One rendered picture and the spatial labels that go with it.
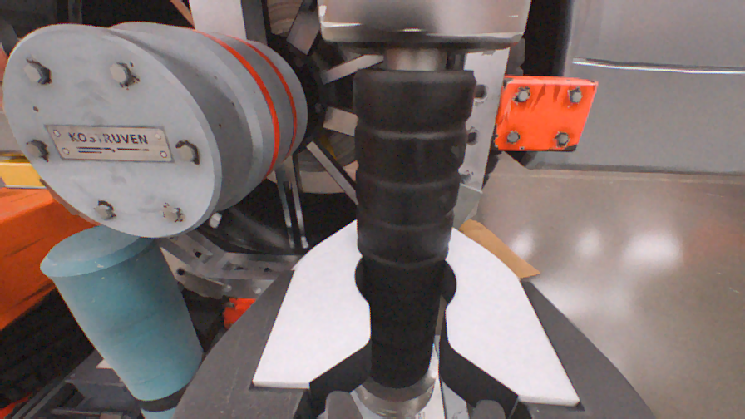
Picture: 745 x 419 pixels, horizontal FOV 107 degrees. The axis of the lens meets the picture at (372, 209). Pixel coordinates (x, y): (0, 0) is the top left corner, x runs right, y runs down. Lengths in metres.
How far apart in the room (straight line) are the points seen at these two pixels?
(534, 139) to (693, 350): 1.34
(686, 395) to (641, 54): 1.10
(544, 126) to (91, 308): 0.47
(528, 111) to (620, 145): 0.27
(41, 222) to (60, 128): 0.51
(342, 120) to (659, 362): 1.34
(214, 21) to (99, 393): 0.63
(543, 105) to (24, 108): 0.38
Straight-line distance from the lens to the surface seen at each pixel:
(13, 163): 0.85
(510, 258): 1.63
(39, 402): 0.98
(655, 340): 1.54
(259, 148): 0.23
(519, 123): 0.33
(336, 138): 0.57
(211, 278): 0.48
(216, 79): 0.22
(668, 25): 0.57
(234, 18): 0.34
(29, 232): 0.73
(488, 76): 0.31
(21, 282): 0.74
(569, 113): 0.35
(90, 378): 0.71
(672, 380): 1.43
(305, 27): 0.42
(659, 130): 0.61
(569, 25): 0.51
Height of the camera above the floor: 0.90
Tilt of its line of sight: 28 degrees down
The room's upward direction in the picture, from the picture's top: 1 degrees clockwise
